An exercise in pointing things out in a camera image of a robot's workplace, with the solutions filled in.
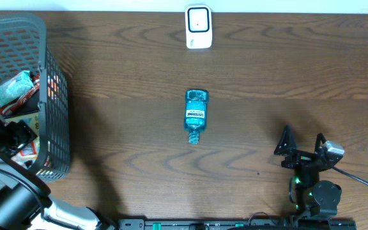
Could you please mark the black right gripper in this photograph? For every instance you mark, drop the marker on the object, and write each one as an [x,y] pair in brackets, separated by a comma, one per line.
[300,157]

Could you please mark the blue mouthwash bottle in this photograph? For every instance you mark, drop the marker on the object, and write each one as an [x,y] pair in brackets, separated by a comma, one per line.
[195,113]

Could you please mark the red brown candy bar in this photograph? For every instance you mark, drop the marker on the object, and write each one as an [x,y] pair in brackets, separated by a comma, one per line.
[15,105]

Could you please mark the light blue snack packet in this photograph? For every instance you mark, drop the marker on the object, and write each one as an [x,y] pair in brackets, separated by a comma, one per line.
[15,87]

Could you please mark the yellow snack chip bag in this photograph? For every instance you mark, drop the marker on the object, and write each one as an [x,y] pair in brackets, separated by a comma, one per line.
[28,155]

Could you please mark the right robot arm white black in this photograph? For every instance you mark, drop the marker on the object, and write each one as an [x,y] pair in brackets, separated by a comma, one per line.
[315,198]

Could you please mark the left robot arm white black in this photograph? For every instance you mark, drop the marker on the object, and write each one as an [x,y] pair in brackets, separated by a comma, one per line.
[25,200]

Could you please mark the white barcode scanner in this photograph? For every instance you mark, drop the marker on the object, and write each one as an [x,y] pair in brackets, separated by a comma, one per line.
[198,27]

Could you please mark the grey plastic basket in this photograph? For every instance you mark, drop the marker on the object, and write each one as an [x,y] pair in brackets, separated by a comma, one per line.
[23,46]

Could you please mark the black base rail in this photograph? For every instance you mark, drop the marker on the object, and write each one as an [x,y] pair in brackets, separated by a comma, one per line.
[255,223]

